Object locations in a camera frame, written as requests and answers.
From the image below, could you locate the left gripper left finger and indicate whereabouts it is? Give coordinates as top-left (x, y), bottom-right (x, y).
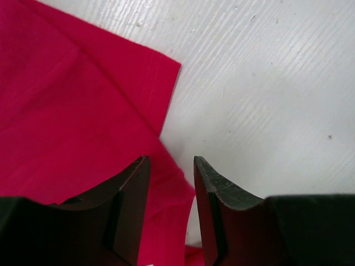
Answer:
top-left (1, 156), bottom-right (150, 265)

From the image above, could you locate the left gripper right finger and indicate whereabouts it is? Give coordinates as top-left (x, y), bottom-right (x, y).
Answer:
top-left (194, 156), bottom-right (354, 265)

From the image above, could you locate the red t-shirt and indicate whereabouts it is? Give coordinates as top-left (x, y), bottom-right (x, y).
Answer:
top-left (1, 1), bottom-right (195, 265)

